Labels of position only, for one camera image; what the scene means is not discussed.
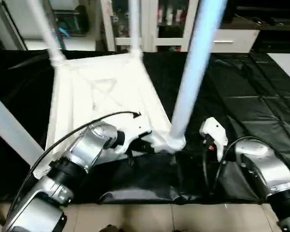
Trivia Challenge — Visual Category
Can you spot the white plastic table top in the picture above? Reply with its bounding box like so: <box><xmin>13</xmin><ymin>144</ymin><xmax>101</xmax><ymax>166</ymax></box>
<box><xmin>33</xmin><ymin>51</ymin><xmax>187</xmax><ymax>179</ymax></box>

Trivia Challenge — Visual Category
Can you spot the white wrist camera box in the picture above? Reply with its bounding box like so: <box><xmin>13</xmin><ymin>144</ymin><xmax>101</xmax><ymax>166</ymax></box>
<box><xmin>199</xmin><ymin>117</ymin><xmax>229</xmax><ymax>160</ymax></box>
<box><xmin>118</xmin><ymin>114</ymin><xmax>153</xmax><ymax>154</ymax></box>

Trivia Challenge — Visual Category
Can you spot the white drawer unit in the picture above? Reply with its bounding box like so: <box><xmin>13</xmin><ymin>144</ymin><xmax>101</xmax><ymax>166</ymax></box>
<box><xmin>193</xmin><ymin>29</ymin><xmax>260</xmax><ymax>53</ymax></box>

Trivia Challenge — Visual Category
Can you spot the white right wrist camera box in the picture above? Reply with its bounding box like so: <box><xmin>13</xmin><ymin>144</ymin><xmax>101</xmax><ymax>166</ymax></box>
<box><xmin>199</xmin><ymin>117</ymin><xmax>229</xmax><ymax>160</ymax></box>

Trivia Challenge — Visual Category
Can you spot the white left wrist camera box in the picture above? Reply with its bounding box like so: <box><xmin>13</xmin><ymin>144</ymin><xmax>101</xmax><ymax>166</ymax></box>
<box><xmin>118</xmin><ymin>114</ymin><xmax>153</xmax><ymax>154</ymax></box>

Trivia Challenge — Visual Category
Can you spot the black table mat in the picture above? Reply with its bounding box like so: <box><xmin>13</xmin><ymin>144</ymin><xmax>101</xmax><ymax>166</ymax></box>
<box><xmin>0</xmin><ymin>48</ymin><xmax>290</xmax><ymax>206</ymax></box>

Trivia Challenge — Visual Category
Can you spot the white glass door cabinet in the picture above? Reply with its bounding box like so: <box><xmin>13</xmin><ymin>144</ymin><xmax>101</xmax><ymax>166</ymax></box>
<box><xmin>100</xmin><ymin>0</ymin><xmax>200</xmax><ymax>53</ymax></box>

